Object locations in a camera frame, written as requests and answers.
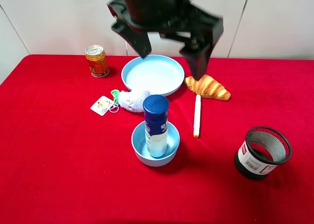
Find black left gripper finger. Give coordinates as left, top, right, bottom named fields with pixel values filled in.
left=111, top=21, right=151, bottom=58
left=180, top=34, right=214, bottom=79

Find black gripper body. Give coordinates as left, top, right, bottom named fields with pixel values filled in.
left=107, top=0, right=224, bottom=43

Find blue and white bottle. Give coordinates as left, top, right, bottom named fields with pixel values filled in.
left=143, top=95, right=170, bottom=158

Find croissant bread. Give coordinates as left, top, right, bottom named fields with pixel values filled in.
left=184, top=75, right=231, bottom=101

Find light blue plate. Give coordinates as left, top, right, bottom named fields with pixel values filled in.
left=121, top=55, right=184, bottom=96

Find orange drink can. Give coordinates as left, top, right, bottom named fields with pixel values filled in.
left=85, top=45, right=109, bottom=78

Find grey plush toy green leaves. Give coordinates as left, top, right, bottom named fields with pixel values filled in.
left=111, top=89, right=151, bottom=112

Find colourful paper hang tag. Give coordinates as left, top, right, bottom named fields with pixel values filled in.
left=90, top=96, right=114, bottom=116

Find white marker pen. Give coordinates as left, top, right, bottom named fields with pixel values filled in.
left=193, top=95, right=201, bottom=138

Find light blue bowl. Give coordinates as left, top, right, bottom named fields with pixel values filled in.
left=131, top=121, right=181, bottom=167

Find black mesh pen holder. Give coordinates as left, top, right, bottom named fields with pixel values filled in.
left=234, top=126, right=292, bottom=180

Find red velvet tablecloth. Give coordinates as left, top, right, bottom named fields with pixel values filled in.
left=0, top=55, right=314, bottom=224

